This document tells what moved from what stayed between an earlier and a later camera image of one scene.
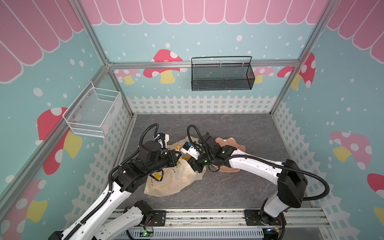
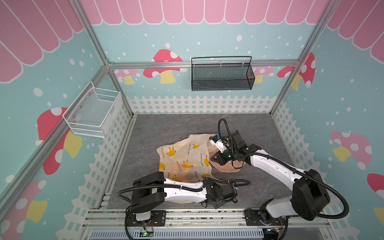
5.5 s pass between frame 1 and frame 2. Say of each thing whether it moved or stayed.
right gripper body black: moved
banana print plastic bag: moved
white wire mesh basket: stayed
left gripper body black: moved
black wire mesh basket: stayed
